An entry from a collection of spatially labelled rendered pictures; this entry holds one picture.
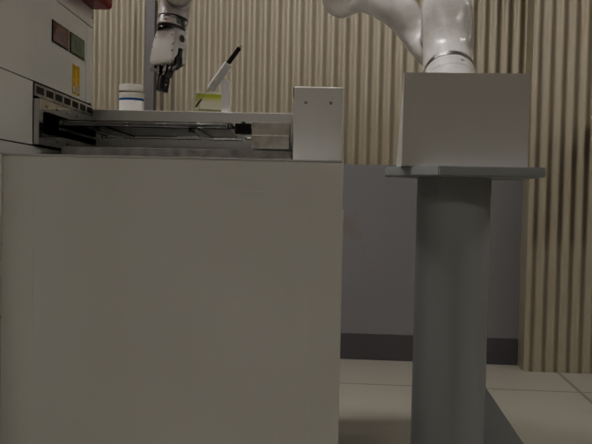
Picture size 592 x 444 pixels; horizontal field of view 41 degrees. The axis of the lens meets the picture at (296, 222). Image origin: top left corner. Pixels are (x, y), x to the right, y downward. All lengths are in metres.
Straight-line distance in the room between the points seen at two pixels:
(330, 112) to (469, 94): 0.33
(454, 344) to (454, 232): 0.24
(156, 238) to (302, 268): 0.27
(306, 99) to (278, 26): 2.29
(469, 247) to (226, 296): 0.55
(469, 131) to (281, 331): 0.58
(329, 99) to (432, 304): 0.51
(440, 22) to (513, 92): 0.34
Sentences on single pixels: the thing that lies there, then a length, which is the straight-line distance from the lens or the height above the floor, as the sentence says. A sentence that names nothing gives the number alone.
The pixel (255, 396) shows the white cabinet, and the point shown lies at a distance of 1.51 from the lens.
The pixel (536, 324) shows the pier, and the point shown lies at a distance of 3.69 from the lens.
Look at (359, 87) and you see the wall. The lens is 3.74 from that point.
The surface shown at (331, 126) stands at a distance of 1.53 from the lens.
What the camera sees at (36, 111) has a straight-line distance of 1.72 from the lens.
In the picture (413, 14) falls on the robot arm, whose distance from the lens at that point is 2.15.
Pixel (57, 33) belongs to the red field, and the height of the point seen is 1.10.
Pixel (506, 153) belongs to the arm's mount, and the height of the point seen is 0.85.
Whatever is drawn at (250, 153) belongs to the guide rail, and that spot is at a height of 0.84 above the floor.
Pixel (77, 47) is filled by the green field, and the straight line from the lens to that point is 2.03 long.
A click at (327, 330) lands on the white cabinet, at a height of 0.51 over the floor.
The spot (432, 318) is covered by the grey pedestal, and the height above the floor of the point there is 0.50.
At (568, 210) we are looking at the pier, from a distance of 3.68.
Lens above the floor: 0.76
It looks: 2 degrees down
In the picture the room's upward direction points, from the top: 1 degrees clockwise
